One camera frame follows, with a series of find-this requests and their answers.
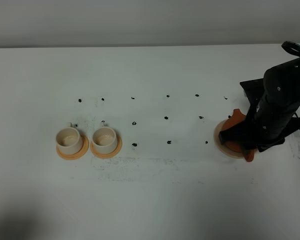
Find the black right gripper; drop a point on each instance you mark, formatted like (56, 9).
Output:
(266, 125)

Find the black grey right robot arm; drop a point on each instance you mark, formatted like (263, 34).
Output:
(274, 99)

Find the cream teapot saucer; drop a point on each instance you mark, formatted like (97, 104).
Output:
(224, 149)

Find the white right teacup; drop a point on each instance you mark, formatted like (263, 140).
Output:
(104, 139)

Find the white teacup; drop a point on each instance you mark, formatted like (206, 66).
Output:
(104, 139)
(68, 140)

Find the orange right coaster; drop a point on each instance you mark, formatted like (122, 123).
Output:
(109, 155)

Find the orange coaster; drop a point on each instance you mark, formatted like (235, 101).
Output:
(109, 155)
(83, 150)

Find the orange left coaster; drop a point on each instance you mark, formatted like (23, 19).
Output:
(83, 150)

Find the white left teacup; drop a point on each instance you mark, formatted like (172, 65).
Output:
(68, 140)

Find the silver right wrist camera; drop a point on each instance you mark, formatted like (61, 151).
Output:
(253, 90)

